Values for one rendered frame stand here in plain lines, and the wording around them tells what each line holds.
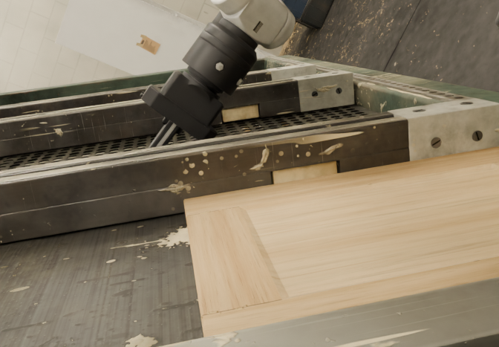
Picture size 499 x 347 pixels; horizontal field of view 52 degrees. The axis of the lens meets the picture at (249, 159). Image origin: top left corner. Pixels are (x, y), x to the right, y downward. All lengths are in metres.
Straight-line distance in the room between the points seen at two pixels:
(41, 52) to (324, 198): 5.54
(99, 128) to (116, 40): 3.33
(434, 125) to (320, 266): 0.31
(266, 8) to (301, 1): 4.09
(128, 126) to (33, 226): 0.52
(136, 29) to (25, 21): 1.87
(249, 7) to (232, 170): 0.24
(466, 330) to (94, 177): 0.42
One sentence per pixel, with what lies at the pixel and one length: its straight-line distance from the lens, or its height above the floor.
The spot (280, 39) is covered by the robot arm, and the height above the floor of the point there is 1.17.
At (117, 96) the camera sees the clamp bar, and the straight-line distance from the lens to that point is 1.37.
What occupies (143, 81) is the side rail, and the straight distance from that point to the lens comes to 2.09.
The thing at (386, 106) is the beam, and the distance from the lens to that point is 1.03.
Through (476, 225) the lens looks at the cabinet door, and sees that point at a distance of 0.49.
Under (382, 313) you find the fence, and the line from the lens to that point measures 0.31.
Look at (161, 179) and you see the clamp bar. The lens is 0.59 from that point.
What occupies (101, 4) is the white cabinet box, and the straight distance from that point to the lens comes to 4.41.
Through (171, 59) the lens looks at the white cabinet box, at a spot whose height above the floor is 1.16.
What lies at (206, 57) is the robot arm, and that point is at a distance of 0.72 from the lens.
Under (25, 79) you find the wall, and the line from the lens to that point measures 6.09.
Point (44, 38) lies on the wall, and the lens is 5.96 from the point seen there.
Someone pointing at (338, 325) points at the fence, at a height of 1.19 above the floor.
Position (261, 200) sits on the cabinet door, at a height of 1.17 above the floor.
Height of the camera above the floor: 1.34
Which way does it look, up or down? 14 degrees down
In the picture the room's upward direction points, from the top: 69 degrees counter-clockwise
